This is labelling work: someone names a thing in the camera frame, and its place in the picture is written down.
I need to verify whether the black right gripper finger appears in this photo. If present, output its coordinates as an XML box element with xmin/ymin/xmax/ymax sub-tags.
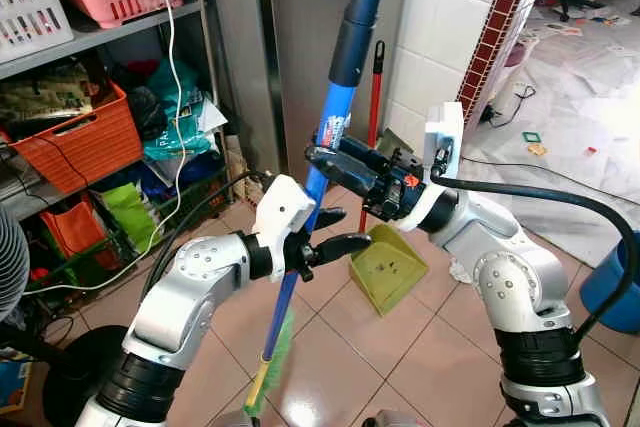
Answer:
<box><xmin>338</xmin><ymin>135</ymin><xmax>391</xmax><ymax>168</ymax></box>
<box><xmin>305</xmin><ymin>145</ymin><xmax>373</xmax><ymax>196</ymax></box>

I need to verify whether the green dustpan red handle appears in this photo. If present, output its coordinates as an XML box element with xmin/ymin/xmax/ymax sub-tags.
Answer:
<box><xmin>348</xmin><ymin>40</ymin><xmax>429</xmax><ymax>318</ymax></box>

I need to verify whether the blue handled green broom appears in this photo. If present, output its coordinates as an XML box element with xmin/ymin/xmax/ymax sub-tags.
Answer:
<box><xmin>243</xmin><ymin>0</ymin><xmax>386</xmax><ymax>420</ymax></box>

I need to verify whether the grey flat plate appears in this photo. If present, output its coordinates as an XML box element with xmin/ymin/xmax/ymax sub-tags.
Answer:
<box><xmin>375</xmin><ymin>127</ymin><xmax>423</xmax><ymax>163</ymax></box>

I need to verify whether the teal plastic bag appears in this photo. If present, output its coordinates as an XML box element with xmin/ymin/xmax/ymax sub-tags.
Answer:
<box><xmin>140</xmin><ymin>57</ymin><xmax>229</xmax><ymax>163</ymax></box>

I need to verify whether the green bag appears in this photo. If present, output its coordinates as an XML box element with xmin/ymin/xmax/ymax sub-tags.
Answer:
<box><xmin>100</xmin><ymin>182</ymin><xmax>161</xmax><ymax>253</ymax></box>

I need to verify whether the grey robot right leg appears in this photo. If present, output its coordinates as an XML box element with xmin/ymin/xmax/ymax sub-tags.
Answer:
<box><xmin>355</xmin><ymin>409</ymin><xmax>421</xmax><ymax>427</ymax></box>

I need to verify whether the black plastic bag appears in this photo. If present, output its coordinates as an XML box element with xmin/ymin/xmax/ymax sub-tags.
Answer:
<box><xmin>125</xmin><ymin>87</ymin><xmax>166</xmax><ymax>138</ymax></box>

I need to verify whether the orange bag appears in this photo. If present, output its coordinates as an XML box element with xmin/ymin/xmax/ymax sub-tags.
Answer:
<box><xmin>40</xmin><ymin>197</ymin><xmax>111</xmax><ymax>263</ymax></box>

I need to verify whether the blue plastic bucket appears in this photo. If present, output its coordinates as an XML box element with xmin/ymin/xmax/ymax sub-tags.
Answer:
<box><xmin>580</xmin><ymin>232</ymin><xmax>640</xmax><ymax>336</ymax></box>

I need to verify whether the orange plastic crate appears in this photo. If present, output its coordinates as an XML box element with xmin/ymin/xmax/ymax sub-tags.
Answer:
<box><xmin>8</xmin><ymin>82</ymin><xmax>144</xmax><ymax>196</ymax></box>

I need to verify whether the grey metal shelf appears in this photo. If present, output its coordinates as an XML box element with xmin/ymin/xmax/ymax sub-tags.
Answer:
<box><xmin>0</xmin><ymin>0</ymin><xmax>241</xmax><ymax>368</ymax></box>

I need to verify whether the grey standing fan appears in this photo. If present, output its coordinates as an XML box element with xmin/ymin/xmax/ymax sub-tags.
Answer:
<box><xmin>0</xmin><ymin>205</ymin><xmax>126</xmax><ymax>427</ymax></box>

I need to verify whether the yellow printed bag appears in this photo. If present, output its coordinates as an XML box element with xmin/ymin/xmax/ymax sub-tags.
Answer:
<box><xmin>0</xmin><ymin>62</ymin><xmax>96</xmax><ymax>123</ymax></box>

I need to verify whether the white plastic basket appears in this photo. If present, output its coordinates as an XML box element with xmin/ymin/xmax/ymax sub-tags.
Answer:
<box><xmin>0</xmin><ymin>0</ymin><xmax>74</xmax><ymax>63</ymax></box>

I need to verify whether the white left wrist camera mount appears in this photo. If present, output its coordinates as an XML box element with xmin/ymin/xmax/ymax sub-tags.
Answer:
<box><xmin>252</xmin><ymin>175</ymin><xmax>317</xmax><ymax>256</ymax></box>

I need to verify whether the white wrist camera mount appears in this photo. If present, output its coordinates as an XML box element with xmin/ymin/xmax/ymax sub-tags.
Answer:
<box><xmin>405</xmin><ymin>102</ymin><xmax>466</xmax><ymax>235</ymax></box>
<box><xmin>252</xmin><ymin>175</ymin><xmax>317</xmax><ymax>256</ymax></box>

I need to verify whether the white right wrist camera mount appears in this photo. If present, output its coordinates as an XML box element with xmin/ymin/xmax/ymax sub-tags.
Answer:
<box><xmin>405</xmin><ymin>102</ymin><xmax>466</xmax><ymax>235</ymax></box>

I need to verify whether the black charger cable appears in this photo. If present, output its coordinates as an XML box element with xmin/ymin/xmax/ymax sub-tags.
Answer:
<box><xmin>488</xmin><ymin>82</ymin><xmax>538</xmax><ymax>130</ymax></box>

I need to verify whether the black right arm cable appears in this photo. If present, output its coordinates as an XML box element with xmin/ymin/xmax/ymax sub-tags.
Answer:
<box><xmin>430</xmin><ymin>175</ymin><xmax>640</xmax><ymax>340</ymax></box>

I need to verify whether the black floor cable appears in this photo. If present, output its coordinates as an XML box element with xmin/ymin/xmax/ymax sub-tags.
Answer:
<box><xmin>460</xmin><ymin>157</ymin><xmax>640</xmax><ymax>203</ymax></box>

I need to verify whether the white hanging cable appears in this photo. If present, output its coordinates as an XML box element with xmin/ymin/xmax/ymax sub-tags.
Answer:
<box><xmin>150</xmin><ymin>0</ymin><xmax>193</xmax><ymax>213</ymax></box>

